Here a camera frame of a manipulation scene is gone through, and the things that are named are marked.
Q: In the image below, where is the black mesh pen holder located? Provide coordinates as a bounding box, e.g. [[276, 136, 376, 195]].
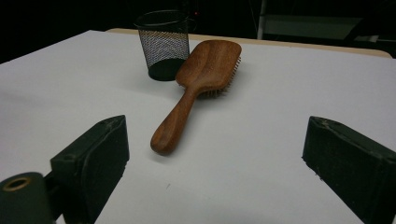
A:
[[134, 9, 195, 82]]

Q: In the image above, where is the white table sheet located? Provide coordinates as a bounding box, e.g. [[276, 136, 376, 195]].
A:
[[0, 30, 396, 224]]

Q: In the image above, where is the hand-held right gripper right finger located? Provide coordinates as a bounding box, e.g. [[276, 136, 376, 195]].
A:
[[302, 116, 396, 224]]

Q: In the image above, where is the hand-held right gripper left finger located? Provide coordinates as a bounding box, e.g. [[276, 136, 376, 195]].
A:
[[49, 115, 131, 224]]

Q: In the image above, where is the wooden paddle hairbrush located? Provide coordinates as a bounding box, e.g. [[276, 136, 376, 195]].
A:
[[149, 39, 243, 157]]

